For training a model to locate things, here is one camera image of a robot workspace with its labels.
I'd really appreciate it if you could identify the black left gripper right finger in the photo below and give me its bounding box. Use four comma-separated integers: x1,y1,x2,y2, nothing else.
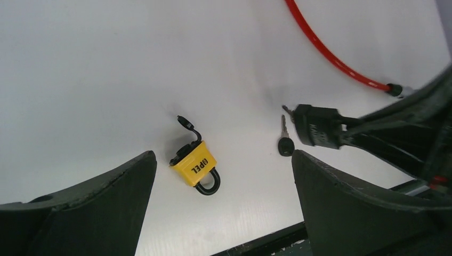
292,150,451,255

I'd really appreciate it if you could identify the black key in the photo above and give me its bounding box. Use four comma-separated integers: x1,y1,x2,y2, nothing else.
277,115,295,157

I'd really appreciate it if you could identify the black padlock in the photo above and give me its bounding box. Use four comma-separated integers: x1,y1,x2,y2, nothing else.
291,104,363,149

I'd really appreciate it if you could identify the yellow padlock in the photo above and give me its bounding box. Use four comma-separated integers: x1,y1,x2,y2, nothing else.
169,115,221,196

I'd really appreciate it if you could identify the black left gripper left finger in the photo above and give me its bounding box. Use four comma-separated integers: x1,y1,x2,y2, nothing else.
1,151,157,255

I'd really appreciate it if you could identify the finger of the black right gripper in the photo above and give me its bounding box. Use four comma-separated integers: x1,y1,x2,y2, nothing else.
343,127,451,184
361,65,451,122

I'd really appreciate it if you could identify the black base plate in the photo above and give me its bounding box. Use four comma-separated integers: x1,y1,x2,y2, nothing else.
217,180,448,255

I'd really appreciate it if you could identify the key bunch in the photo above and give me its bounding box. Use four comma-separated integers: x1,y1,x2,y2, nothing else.
282,105,294,124

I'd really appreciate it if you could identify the red cable lock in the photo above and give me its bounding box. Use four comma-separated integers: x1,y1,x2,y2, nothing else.
285,0,416,99

